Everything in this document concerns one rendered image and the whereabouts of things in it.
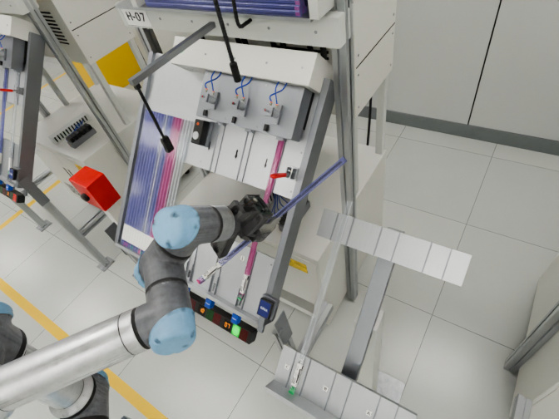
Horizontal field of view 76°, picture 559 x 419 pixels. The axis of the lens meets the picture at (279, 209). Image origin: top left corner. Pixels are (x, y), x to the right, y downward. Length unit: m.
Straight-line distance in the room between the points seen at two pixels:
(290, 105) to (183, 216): 0.46
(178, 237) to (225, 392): 1.29
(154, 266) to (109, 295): 1.68
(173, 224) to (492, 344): 1.57
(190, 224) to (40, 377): 0.33
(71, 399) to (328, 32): 1.08
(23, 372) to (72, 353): 0.08
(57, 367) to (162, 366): 1.31
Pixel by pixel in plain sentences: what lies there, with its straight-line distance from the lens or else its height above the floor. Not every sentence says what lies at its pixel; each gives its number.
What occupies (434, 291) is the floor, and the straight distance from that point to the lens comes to 1.96.
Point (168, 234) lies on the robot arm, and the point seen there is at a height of 1.26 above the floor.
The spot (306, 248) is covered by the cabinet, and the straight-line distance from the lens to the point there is 1.32.
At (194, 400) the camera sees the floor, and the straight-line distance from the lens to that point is 1.88.
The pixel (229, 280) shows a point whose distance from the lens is 1.14.
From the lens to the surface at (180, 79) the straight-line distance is 1.30.
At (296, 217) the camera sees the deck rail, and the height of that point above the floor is 0.94.
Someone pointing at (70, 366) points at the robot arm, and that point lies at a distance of 0.71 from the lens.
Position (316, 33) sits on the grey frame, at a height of 1.34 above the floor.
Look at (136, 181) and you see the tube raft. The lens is 1.39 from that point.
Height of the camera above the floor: 1.70
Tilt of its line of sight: 48 degrees down
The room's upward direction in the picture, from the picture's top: 15 degrees counter-clockwise
